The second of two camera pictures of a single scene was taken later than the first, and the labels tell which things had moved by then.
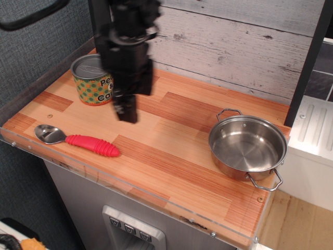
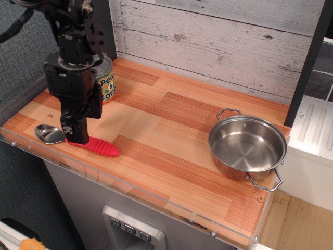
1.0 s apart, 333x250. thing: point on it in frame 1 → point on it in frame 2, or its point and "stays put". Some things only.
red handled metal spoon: [49, 134] stays put
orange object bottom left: [31, 244] stays put
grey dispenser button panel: [126, 232] stays put
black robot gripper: [124, 53] → [73, 83]
